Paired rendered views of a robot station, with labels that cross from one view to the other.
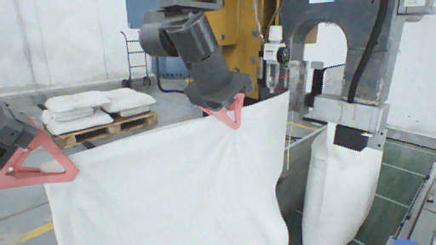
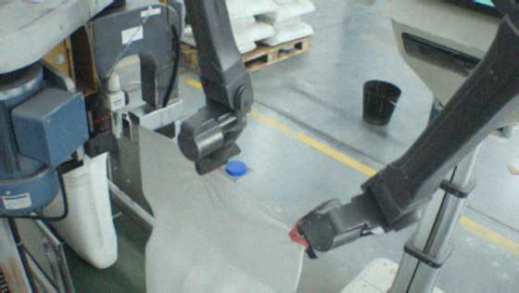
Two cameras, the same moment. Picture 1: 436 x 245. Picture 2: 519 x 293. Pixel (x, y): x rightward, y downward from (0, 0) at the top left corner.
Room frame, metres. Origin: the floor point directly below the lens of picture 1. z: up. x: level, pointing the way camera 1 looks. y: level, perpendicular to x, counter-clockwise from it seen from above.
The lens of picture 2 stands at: (0.40, 0.78, 1.63)
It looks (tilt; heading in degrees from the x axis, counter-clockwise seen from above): 32 degrees down; 264
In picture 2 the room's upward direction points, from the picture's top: 5 degrees clockwise
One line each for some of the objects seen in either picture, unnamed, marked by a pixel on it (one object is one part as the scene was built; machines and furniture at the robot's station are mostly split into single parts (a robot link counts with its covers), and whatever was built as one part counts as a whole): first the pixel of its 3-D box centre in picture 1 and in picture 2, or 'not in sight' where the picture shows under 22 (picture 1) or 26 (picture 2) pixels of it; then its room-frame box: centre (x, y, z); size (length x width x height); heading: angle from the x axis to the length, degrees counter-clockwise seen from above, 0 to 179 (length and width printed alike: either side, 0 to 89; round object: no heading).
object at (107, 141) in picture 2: (278, 97); (97, 138); (0.69, -0.17, 1.04); 0.08 x 0.06 x 0.05; 44
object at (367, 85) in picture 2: not in sight; (379, 104); (-0.76, -2.21, 0.13); 0.30 x 0.30 x 0.26
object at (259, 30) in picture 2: not in sight; (234, 31); (0.30, -3.11, 0.32); 0.66 x 0.43 x 0.15; 46
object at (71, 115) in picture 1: (69, 108); not in sight; (3.03, 1.77, 0.32); 0.66 x 0.42 x 0.15; 38
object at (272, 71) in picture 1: (272, 75); (115, 121); (0.64, -0.14, 1.11); 0.03 x 0.03 x 0.06
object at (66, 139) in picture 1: (101, 121); not in sight; (3.28, 1.51, 0.07); 1.20 x 0.82 x 0.14; 134
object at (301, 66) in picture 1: (299, 86); not in sight; (0.66, -0.21, 1.07); 0.03 x 0.01 x 0.13; 44
